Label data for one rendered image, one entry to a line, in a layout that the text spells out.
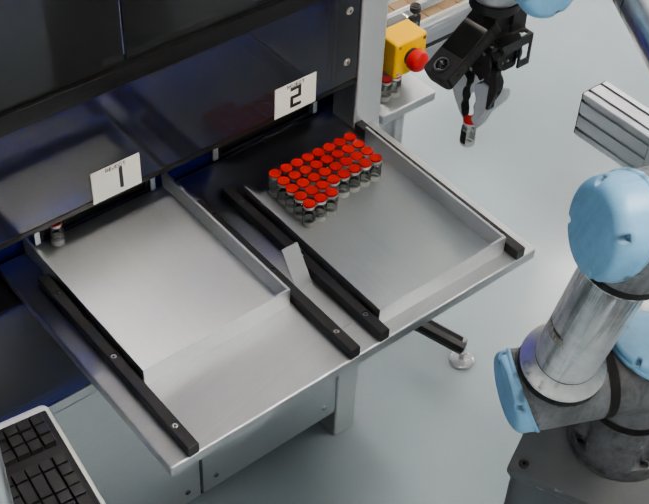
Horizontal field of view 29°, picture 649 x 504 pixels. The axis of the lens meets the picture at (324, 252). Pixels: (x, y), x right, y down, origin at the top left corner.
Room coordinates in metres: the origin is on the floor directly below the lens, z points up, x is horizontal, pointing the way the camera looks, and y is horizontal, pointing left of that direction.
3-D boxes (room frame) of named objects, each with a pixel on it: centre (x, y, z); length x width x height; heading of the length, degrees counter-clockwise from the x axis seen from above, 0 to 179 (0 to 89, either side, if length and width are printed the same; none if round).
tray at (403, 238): (1.47, -0.08, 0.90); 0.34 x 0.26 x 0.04; 40
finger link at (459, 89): (1.48, -0.20, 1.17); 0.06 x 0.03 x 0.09; 131
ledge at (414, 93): (1.85, -0.10, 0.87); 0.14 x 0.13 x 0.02; 41
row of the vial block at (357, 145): (1.57, 0.01, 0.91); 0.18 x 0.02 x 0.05; 130
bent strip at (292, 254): (1.31, 0.01, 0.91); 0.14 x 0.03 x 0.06; 40
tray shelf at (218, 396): (1.39, 0.08, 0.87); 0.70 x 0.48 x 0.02; 131
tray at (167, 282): (1.33, 0.26, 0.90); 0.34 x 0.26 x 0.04; 41
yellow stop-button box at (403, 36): (1.81, -0.11, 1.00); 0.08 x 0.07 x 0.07; 41
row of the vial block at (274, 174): (1.59, 0.03, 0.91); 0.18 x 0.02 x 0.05; 130
